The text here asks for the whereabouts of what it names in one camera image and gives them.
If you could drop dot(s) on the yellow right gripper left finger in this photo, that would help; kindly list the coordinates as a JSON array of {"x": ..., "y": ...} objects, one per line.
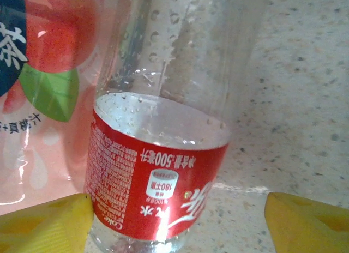
[{"x": 49, "y": 225}]

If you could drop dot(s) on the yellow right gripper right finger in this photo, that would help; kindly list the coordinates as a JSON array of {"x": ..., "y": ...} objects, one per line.
[{"x": 308, "y": 228}]

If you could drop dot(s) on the clear Coke bottle red label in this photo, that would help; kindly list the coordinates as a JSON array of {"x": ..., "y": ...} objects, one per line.
[{"x": 152, "y": 168}]

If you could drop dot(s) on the pink peach tea bottle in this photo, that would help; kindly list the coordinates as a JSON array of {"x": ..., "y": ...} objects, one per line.
[{"x": 54, "y": 40}]

